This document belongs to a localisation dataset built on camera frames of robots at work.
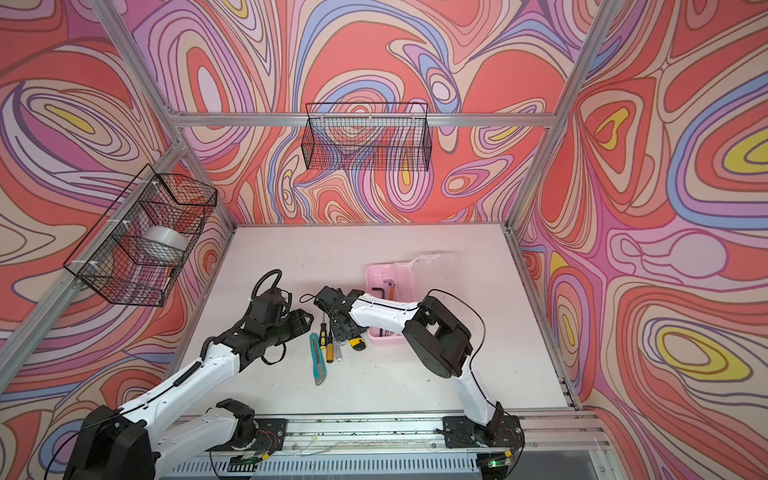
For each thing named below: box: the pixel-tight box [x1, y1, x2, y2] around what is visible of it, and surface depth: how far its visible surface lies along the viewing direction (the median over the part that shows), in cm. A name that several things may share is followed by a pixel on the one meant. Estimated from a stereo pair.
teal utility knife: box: [309, 332, 327, 386], surface depth 86 cm
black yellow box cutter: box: [349, 338, 367, 351], surface depth 90 cm
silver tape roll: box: [142, 225, 188, 251], surface depth 75 cm
